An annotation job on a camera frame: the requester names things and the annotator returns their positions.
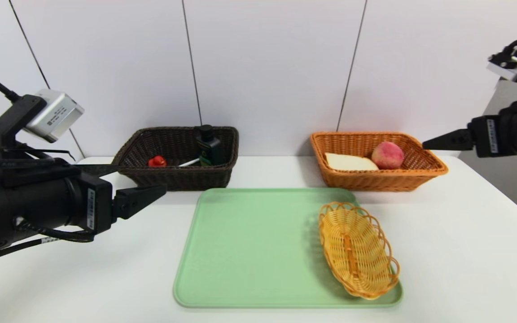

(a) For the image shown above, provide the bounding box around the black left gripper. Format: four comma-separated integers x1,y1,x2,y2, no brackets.
0,170,167,249

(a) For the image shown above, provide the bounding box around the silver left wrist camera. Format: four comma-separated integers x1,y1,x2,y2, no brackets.
23,89,85,144

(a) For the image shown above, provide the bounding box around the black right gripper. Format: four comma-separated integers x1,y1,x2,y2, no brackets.
422,109,517,158

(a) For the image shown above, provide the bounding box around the red yellow peach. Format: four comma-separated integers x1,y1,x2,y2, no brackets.
371,141,406,170

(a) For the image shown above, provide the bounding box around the light green plastic tray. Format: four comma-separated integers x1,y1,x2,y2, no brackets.
173,188,404,309

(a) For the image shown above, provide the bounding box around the black pump bottle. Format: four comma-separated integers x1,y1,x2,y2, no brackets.
194,125,223,167

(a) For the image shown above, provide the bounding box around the small yellow wicker basket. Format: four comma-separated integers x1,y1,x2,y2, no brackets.
318,201,401,300

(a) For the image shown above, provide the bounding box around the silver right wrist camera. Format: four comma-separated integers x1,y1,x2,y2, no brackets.
486,49,517,84

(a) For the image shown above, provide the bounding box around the orange wicker basket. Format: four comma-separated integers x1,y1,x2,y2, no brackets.
310,131,449,192

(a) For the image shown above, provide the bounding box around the white bread slice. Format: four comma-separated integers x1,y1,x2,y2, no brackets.
324,153,380,172

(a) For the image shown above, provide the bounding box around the dark brown wicker basket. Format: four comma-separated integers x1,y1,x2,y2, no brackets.
111,126,240,192

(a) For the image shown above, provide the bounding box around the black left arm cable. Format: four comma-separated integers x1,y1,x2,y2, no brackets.
0,63,96,268

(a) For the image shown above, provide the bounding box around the thin black zip tie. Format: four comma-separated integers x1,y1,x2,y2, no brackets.
14,143,76,162

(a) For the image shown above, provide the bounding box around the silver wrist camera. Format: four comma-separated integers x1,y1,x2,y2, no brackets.
486,49,517,84
23,89,85,144

